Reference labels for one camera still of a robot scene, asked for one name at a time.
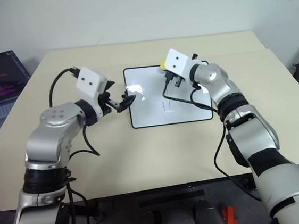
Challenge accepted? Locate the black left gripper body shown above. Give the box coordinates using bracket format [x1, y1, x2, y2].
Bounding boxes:
[96, 90, 121, 117]

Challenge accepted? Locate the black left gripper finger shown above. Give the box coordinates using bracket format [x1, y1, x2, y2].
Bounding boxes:
[115, 90, 139, 113]
[100, 79, 117, 94]

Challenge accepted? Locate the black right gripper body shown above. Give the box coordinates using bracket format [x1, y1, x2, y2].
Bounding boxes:
[164, 70, 188, 89]

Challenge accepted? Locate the dark rounded shape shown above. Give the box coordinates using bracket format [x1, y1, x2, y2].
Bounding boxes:
[192, 197, 225, 224]

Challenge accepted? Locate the orange plastic object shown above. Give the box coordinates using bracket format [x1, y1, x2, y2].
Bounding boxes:
[220, 205, 238, 224]

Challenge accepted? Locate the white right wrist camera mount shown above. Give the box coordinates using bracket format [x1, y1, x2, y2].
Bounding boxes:
[163, 46, 198, 82]

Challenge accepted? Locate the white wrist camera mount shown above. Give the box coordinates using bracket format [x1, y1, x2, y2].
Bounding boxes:
[74, 65, 110, 104]
[163, 46, 198, 82]

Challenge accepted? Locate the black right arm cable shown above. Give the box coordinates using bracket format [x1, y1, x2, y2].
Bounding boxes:
[161, 72, 263, 211]

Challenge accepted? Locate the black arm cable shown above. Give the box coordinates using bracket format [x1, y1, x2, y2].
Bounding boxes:
[161, 72, 263, 211]
[46, 65, 102, 161]

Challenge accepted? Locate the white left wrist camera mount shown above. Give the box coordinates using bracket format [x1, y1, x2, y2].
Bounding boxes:
[74, 65, 110, 104]

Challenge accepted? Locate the white whiteboard with black frame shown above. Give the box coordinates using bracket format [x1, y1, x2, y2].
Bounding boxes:
[122, 59, 215, 130]

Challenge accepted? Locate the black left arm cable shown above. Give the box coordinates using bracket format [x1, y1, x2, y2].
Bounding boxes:
[46, 65, 102, 161]

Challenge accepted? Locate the thin black cable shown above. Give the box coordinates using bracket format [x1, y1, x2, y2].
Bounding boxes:
[63, 167, 91, 224]

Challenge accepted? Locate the black table frame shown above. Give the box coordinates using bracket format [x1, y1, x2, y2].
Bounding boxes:
[92, 174, 259, 222]

